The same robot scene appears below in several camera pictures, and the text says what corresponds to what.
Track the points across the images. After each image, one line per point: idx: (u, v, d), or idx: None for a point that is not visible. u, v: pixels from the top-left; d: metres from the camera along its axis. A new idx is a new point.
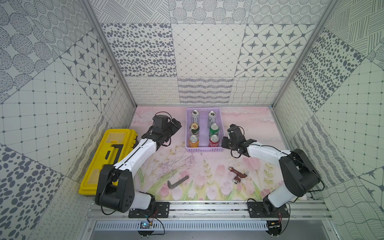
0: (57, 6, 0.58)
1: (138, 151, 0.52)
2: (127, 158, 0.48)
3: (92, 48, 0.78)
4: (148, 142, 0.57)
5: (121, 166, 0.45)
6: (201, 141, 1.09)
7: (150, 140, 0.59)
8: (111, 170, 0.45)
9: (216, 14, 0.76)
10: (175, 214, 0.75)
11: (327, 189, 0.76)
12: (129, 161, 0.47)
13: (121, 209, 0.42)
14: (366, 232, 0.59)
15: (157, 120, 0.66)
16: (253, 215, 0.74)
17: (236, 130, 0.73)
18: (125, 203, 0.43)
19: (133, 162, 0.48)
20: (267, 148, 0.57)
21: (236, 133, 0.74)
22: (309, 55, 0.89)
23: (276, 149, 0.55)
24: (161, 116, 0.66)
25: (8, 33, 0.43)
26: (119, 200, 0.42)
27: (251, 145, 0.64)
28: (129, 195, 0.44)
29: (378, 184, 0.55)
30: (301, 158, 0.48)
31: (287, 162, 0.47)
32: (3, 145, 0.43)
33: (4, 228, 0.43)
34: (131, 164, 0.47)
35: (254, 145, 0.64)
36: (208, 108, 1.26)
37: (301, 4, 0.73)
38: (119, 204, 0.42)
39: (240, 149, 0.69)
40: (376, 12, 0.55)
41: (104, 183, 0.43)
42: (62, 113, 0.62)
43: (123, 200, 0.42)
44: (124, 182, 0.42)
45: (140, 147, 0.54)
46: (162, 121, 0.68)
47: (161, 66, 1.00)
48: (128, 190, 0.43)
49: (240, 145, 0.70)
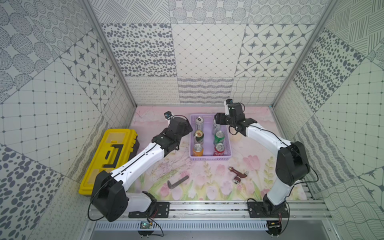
0: (57, 6, 0.58)
1: (140, 159, 0.48)
2: (127, 166, 0.46)
3: (92, 48, 0.78)
4: (155, 150, 0.52)
5: (117, 175, 0.43)
6: (206, 149, 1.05)
7: (158, 146, 0.54)
8: (107, 176, 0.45)
9: (216, 15, 0.76)
10: (175, 214, 0.75)
11: (327, 189, 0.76)
12: (126, 170, 0.44)
13: (108, 218, 0.40)
14: (365, 232, 0.59)
15: (173, 123, 0.59)
16: (253, 215, 0.75)
17: (237, 108, 0.70)
18: (115, 212, 0.41)
19: (130, 173, 0.44)
20: (267, 135, 0.56)
21: (237, 110, 0.70)
22: (309, 55, 0.89)
23: (277, 137, 0.54)
24: (178, 119, 0.59)
25: (8, 33, 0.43)
26: (107, 210, 0.41)
27: (251, 127, 0.62)
28: (121, 206, 0.43)
29: (379, 184, 0.54)
30: (298, 148, 0.49)
31: (286, 153, 0.47)
32: (3, 145, 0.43)
33: (4, 228, 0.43)
34: (127, 174, 0.44)
35: (254, 127, 0.62)
36: (213, 114, 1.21)
37: (301, 4, 0.73)
38: (108, 213, 0.41)
39: (238, 127, 0.67)
40: (376, 12, 0.55)
41: (98, 186, 0.41)
42: (62, 113, 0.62)
43: (111, 211, 0.40)
44: (114, 196, 0.39)
45: (143, 154, 0.50)
46: (178, 126, 0.61)
47: (161, 66, 1.00)
48: (119, 201, 0.41)
49: (239, 123, 0.67)
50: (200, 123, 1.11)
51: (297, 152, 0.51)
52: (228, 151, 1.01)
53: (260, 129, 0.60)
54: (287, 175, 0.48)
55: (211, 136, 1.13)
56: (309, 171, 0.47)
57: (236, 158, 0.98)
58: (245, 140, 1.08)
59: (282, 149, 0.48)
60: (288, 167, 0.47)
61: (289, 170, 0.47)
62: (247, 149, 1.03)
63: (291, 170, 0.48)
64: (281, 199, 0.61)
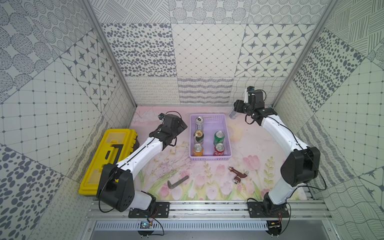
0: (57, 6, 0.58)
1: (142, 151, 0.51)
2: (131, 157, 0.48)
3: (92, 48, 0.78)
4: (154, 142, 0.56)
5: (123, 165, 0.45)
6: (206, 149, 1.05)
7: (156, 139, 0.57)
8: (113, 168, 0.45)
9: (216, 14, 0.76)
10: (175, 214, 0.75)
11: (327, 189, 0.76)
12: (132, 160, 0.47)
13: (118, 208, 0.42)
14: (365, 232, 0.59)
15: (167, 119, 0.64)
16: (253, 215, 0.74)
17: (257, 94, 0.65)
18: (124, 203, 0.43)
19: (136, 163, 0.47)
20: (284, 131, 0.53)
21: (257, 98, 0.66)
22: (309, 55, 0.89)
23: (293, 137, 0.51)
24: (172, 116, 0.65)
25: (8, 33, 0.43)
26: (117, 199, 0.42)
27: (269, 120, 0.58)
28: (129, 196, 0.44)
29: (378, 184, 0.55)
30: (313, 155, 0.46)
31: (297, 156, 0.45)
32: (3, 145, 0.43)
33: (4, 228, 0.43)
34: (134, 164, 0.46)
35: (273, 120, 0.57)
36: (215, 113, 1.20)
37: (301, 4, 0.73)
38: (117, 203, 0.42)
39: (255, 114, 0.63)
40: (376, 12, 0.55)
41: (105, 179, 0.43)
42: (62, 113, 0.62)
43: (121, 200, 0.41)
44: (124, 183, 0.41)
45: (144, 147, 0.53)
46: (173, 121, 0.66)
47: (161, 66, 1.00)
48: (128, 190, 0.43)
49: (256, 110, 0.63)
50: (200, 124, 1.10)
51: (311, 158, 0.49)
52: (228, 152, 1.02)
53: (277, 123, 0.56)
54: (291, 176, 0.48)
55: (211, 136, 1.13)
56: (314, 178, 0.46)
57: (236, 158, 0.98)
58: (245, 140, 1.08)
59: (295, 150, 0.47)
60: (296, 169, 0.46)
61: (295, 172, 0.47)
62: (247, 148, 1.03)
63: (297, 172, 0.47)
64: (282, 199, 0.61)
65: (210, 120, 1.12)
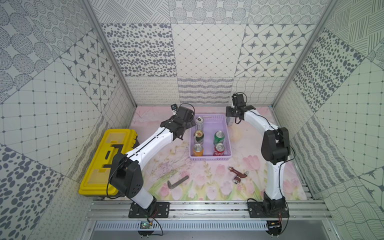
0: (57, 6, 0.58)
1: (152, 142, 0.51)
2: (140, 147, 0.49)
3: (92, 48, 0.78)
4: (164, 133, 0.55)
5: (132, 155, 0.46)
6: (206, 149, 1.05)
7: (167, 130, 0.56)
8: (123, 157, 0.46)
9: (216, 14, 0.76)
10: (175, 214, 0.75)
11: (327, 189, 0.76)
12: (140, 151, 0.47)
13: (127, 195, 0.44)
14: (365, 232, 0.59)
15: (180, 110, 0.64)
16: (253, 215, 0.74)
17: (238, 97, 0.80)
18: (133, 190, 0.45)
19: (144, 153, 0.47)
20: (260, 119, 0.65)
21: (239, 99, 0.80)
22: (309, 55, 0.89)
23: (267, 121, 0.63)
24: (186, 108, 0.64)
25: (8, 33, 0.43)
26: (125, 187, 0.44)
27: (248, 112, 0.71)
28: (137, 185, 0.46)
29: (379, 184, 0.54)
30: (282, 133, 0.57)
31: (270, 135, 0.56)
32: (3, 145, 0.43)
33: (4, 228, 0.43)
34: (142, 155, 0.47)
35: (251, 112, 0.71)
36: (215, 114, 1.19)
37: (301, 4, 0.73)
38: (126, 190, 0.44)
39: (238, 111, 0.76)
40: (376, 12, 0.55)
41: (114, 167, 0.45)
42: (62, 113, 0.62)
43: (129, 188, 0.43)
44: (131, 174, 0.42)
45: (154, 137, 0.53)
46: (186, 113, 0.65)
47: (161, 66, 1.00)
48: (136, 180, 0.44)
49: (240, 108, 0.76)
50: (200, 124, 1.10)
51: (282, 136, 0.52)
52: (228, 152, 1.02)
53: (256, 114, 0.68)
54: (269, 152, 0.57)
55: (211, 136, 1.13)
56: (289, 153, 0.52)
57: (236, 158, 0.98)
58: (245, 140, 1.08)
59: (269, 130, 0.57)
60: (270, 146, 0.57)
61: (271, 149, 0.57)
62: (247, 148, 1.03)
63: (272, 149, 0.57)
64: (276, 190, 0.64)
65: (209, 120, 1.12)
